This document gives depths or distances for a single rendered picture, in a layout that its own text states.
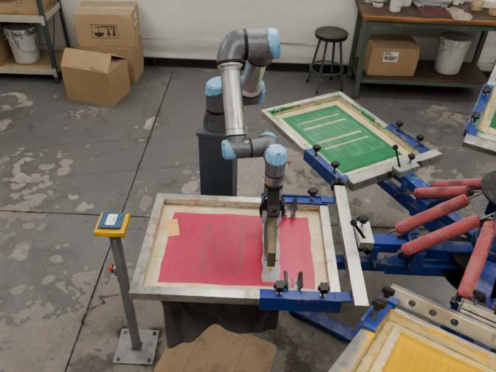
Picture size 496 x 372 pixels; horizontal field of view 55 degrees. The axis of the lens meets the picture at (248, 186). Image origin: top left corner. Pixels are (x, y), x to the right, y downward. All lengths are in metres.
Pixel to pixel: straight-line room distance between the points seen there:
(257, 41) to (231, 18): 3.69
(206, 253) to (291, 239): 0.37
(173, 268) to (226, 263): 0.21
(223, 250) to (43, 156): 2.74
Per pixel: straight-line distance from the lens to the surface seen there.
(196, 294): 1.83
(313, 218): 2.20
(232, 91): 1.81
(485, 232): 1.93
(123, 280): 2.45
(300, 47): 5.65
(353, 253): 1.95
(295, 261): 1.99
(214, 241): 2.05
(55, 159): 4.41
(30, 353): 3.06
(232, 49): 1.83
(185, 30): 5.64
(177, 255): 2.01
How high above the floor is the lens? 2.41
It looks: 38 degrees down
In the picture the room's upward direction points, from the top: 2 degrees clockwise
